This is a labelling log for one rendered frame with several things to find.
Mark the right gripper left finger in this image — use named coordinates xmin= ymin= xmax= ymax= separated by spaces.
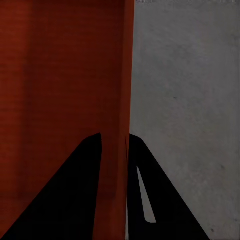
xmin=0 ymin=133 xmax=102 ymax=240

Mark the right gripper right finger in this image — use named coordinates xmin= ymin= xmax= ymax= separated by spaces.
xmin=127 ymin=134 xmax=210 ymax=240

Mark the storage box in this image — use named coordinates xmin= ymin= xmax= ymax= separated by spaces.
xmin=0 ymin=0 xmax=135 ymax=240

